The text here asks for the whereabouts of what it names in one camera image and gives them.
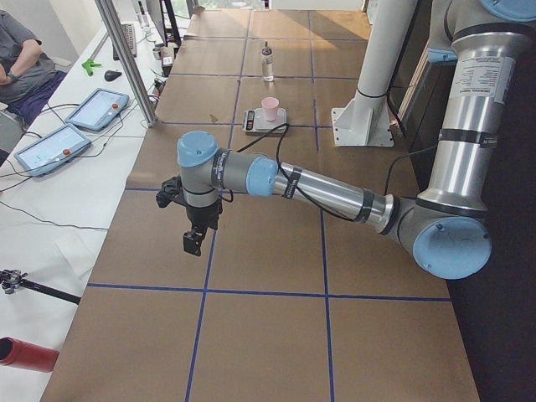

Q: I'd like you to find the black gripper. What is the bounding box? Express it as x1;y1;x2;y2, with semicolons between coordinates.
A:
183;203;221;256

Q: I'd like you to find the pink paper cup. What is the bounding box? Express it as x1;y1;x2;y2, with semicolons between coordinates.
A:
261;96;279;121

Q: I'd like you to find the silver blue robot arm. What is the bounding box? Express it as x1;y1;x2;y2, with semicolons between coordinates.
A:
173;1;535;279

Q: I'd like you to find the white digital kitchen scale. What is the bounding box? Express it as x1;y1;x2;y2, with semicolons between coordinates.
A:
242;107;287;135

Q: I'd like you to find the far blue tablet pendant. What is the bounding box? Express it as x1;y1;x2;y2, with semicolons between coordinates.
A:
65;88;130;132

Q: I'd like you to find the blue tablet pendant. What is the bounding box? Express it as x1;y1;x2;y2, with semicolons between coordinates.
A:
65;88;130;132
15;124;91;177

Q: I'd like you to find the near blue tablet pendant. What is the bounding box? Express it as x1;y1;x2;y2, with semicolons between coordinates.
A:
15;124;91;177

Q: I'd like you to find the black computer mouse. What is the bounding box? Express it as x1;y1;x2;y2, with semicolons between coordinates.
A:
104;70;122;82

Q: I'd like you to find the black tripod rod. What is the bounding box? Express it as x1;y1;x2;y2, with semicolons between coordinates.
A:
1;270;81;305

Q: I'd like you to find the brown cardboard box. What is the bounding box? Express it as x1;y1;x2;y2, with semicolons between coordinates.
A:
160;46;175;70

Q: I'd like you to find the green plastic tool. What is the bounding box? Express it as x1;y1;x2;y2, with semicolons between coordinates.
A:
81;59;102;76

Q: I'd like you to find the red cylinder tube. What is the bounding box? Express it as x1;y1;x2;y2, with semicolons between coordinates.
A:
1;337;59;373

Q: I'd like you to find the seated person grey shirt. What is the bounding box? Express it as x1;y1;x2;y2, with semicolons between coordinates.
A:
1;10;66;126

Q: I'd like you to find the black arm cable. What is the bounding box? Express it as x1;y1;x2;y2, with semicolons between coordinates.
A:
221;123;439;223

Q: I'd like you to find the aluminium frame post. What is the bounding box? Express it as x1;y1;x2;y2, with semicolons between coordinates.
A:
95;0;157;127

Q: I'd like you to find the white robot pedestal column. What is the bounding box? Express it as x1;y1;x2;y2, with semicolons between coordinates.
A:
332;0;418;147

